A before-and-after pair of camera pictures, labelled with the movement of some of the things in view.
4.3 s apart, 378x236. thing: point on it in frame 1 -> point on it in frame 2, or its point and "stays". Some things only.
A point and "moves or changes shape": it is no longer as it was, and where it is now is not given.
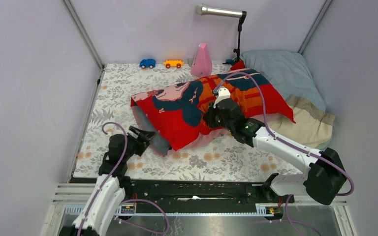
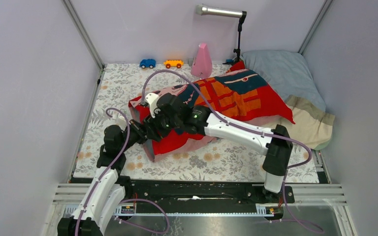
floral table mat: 220,158 stays
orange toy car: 173,63 stays
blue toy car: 147,63 stays
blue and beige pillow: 314,123 stays
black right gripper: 209,117 -> 152,124
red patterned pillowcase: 174,110 moves or changes shape
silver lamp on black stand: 203,9 stays
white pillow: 158,145 -> 148,147
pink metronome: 202,65 stays
